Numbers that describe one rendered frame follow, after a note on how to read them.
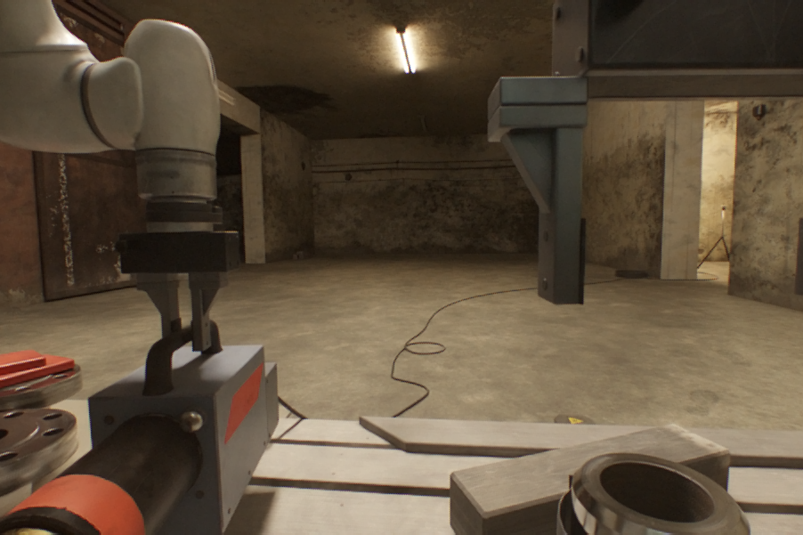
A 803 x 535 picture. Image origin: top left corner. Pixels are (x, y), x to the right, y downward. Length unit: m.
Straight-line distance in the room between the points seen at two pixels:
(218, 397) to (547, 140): 0.44
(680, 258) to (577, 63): 5.59
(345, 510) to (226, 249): 0.45
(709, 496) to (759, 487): 0.59
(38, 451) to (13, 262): 3.80
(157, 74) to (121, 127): 0.07
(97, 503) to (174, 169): 0.34
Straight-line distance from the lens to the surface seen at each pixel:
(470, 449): 0.91
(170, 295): 0.61
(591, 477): 0.39
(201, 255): 0.57
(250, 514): 0.80
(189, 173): 0.57
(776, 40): 0.25
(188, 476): 0.53
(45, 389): 1.23
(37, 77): 0.64
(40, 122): 0.65
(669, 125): 5.81
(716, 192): 8.98
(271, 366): 0.77
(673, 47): 0.23
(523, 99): 0.21
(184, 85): 0.58
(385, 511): 0.77
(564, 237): 0.21
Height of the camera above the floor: 0.58
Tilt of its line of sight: 5 degrees down
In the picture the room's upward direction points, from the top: 1 degrees counter-clockwise
